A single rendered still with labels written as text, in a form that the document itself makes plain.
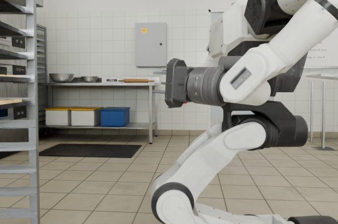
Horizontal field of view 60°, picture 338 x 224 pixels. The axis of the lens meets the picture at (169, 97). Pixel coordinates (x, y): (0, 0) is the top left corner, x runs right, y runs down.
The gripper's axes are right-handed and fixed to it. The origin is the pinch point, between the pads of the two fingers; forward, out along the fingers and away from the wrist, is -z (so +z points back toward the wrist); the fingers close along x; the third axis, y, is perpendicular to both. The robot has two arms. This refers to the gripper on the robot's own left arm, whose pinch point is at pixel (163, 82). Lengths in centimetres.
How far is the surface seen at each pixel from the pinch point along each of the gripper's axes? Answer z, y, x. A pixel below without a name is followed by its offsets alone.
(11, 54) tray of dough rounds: -59, 14, 6
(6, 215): -71, 10, -58
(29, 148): -66, 4, -30
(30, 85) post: -67, 3, -5
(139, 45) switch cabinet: -295, -274, 48
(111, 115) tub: -290, -221, -61
